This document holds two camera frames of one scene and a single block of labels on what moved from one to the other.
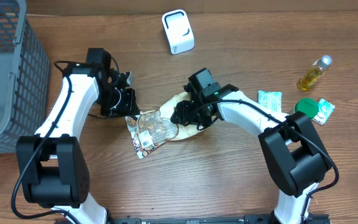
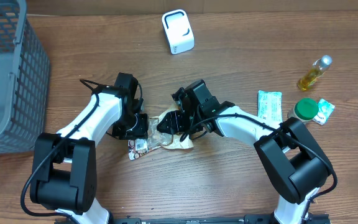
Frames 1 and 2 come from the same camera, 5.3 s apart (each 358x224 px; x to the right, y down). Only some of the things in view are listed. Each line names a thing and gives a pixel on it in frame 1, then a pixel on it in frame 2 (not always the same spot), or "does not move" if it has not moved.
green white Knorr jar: (307, 106) does not move
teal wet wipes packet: (271, 100) does not move
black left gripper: (127, 108) → (142, 132)
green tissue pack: (325, 110) does not move
